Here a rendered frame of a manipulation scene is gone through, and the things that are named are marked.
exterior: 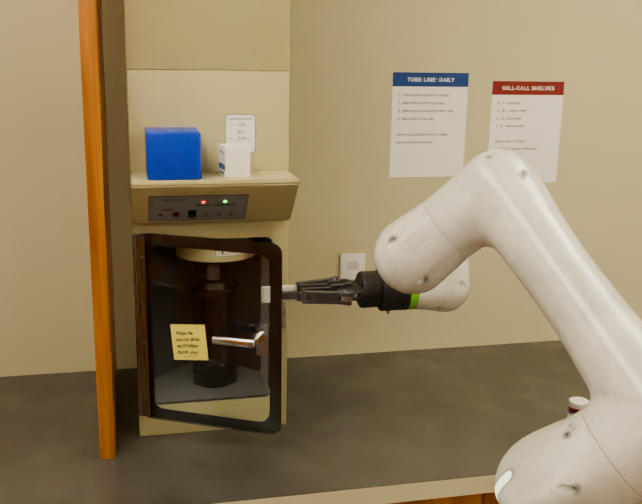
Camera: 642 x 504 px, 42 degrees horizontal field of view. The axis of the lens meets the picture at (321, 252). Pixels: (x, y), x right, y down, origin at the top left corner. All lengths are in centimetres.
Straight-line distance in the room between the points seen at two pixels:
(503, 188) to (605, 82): 129
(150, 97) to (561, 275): 90
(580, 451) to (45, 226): 148
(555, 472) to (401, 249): 39
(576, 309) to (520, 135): 128
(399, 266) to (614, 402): 37
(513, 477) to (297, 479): 66
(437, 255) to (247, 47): 66
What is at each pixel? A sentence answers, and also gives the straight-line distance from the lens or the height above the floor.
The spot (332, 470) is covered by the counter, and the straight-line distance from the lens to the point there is 172.
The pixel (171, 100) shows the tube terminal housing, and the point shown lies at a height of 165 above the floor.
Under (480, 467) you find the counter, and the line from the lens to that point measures 178.
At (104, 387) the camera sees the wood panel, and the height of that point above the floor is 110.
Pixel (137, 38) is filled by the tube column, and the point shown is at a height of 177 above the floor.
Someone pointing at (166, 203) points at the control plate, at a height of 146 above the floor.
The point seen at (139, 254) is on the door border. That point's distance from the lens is 172.
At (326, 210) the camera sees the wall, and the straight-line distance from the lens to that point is 222.
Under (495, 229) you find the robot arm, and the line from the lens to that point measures 122.
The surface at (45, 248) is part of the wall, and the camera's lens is 219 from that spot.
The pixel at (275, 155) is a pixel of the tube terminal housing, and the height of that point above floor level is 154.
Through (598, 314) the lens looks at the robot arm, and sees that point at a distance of 113.
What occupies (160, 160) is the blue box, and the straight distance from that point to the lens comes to 160.
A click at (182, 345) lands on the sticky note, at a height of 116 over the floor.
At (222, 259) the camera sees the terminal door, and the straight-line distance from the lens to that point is 165.
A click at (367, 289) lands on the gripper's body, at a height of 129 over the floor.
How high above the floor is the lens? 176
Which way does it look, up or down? 14 degrees down
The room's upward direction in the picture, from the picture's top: 1 degrees clockwise
